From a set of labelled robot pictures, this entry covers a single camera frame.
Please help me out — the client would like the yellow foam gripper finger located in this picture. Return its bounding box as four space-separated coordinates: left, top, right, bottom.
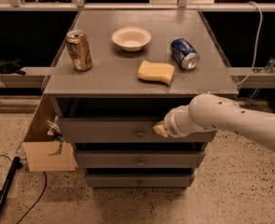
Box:
153 121 169 137

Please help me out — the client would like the grey top drawer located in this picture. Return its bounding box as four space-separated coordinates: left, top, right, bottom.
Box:
58 118 216 143

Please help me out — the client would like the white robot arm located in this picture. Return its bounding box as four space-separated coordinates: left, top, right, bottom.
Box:
153 93 275 152

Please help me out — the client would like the grey drawer cabinet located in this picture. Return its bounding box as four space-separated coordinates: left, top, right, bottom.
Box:
44 9 238 175

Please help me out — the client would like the grey middle drawer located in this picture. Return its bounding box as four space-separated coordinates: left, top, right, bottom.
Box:
76 150 205 168

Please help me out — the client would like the yellow sponge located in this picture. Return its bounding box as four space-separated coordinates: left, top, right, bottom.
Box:
137 60 174 86

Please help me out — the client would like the blue soda can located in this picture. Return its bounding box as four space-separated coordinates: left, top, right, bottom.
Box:
171 38 199 70

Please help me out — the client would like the white paper bowl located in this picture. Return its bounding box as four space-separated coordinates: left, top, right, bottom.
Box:
112 27 152 52

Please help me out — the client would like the crumpled trash in box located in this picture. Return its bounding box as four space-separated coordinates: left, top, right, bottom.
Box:
47 116 64 142

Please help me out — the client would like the gold soda can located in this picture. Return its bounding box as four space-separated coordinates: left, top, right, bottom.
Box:
66 30 92 71

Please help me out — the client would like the cardboard side box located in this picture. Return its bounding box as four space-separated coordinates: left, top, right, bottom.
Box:
22 96 77 172

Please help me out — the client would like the black floor bar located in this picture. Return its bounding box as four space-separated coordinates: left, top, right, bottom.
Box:
0 157 22 215

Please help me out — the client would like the black object on ledge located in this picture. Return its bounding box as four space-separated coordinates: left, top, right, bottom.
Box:
0 60 26 76

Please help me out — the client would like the black floor cable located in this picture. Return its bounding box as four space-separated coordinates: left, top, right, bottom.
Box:
0 154 48 224

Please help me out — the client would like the white hanging cable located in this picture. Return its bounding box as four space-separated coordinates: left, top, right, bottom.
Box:
235 1 264 87

